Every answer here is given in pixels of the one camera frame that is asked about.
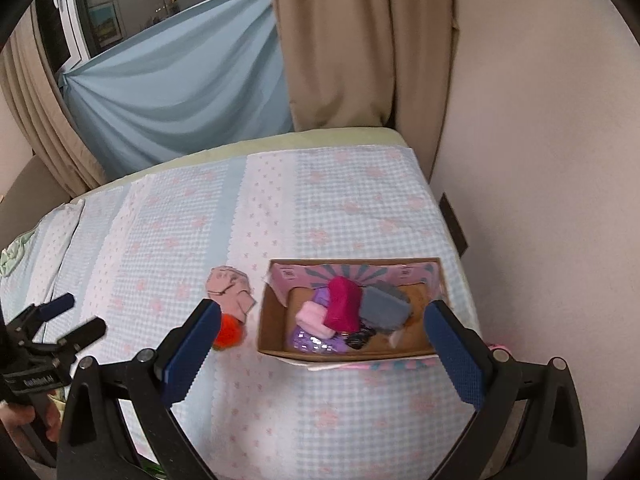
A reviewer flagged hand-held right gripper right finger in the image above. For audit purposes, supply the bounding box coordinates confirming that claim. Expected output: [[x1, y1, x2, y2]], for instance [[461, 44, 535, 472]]
[[424, 300, 588, 480]]

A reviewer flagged orange fluffy pompom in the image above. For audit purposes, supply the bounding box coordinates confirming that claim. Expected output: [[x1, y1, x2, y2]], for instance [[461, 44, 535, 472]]
[[210, 312, 247, 351]]

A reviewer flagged grey cloth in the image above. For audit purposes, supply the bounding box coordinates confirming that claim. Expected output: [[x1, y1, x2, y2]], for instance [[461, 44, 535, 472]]
[[359, 284, 412, 335]]

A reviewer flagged black small cloth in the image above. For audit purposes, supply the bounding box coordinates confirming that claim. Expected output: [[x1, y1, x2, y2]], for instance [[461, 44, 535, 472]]
[[344, 327, 376, 352]]

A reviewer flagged beige curtain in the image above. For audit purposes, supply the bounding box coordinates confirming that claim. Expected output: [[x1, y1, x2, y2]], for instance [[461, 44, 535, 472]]
[[0, 10, 109, 199], [264, 0, 459, 134]]

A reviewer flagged pale green crumpled cloth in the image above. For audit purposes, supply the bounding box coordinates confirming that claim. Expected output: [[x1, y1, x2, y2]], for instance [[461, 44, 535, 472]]
[[0, 232, 36, 277]]

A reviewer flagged person's left hand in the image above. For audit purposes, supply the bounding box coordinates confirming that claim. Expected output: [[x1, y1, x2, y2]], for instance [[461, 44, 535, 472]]
[[0, 400, 62, 457]]

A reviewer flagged dusty pink small cloth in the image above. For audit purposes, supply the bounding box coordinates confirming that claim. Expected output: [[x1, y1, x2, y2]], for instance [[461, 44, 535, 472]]
[[206, 266, 257, 325]]

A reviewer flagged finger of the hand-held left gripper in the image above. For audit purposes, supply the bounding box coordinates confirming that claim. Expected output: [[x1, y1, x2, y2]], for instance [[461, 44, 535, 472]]
[[30, 317, 107, 361], [7, 293, 76, 342]]

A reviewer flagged cardboard box with pink print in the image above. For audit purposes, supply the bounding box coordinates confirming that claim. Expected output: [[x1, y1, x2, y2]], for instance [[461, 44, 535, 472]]
[[256, 257, 447, 372]]

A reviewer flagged purple plastic packet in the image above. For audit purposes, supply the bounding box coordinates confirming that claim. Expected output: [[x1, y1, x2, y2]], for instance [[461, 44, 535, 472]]
[[287, 287, 352, 356]]

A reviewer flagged beige padded headboard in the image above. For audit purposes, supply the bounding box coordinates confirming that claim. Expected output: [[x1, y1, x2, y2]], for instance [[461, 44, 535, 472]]
[[0, 152, 77, 252]]

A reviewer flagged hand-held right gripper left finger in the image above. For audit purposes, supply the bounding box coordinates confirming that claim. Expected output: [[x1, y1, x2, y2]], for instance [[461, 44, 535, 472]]
[[57, 298, 223, 480]]

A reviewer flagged magenta cloth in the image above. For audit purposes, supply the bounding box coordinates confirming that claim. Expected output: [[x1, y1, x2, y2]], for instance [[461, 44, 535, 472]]
[[322, 276, 362, 334]]

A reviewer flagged checked blue pink blanket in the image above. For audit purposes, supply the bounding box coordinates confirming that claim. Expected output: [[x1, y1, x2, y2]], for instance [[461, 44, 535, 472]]
[[75, 146, 484, 480]]

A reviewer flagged pale green bed sheet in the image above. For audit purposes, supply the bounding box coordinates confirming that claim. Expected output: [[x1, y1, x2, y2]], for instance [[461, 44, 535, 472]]
[[70, 126, 406, 202]]

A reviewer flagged light blue hanging cloth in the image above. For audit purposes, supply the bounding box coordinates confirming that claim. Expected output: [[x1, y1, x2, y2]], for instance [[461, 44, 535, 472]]
[[56, 0, 296, 184]]

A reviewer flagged light blue dotted pillow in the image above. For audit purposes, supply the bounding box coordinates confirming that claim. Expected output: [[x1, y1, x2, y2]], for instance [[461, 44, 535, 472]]
[[0, 202, 87, 342]]

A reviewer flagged light pink cloth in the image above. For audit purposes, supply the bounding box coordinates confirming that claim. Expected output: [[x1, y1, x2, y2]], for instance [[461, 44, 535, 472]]
[[295, 301, 337, 341]]

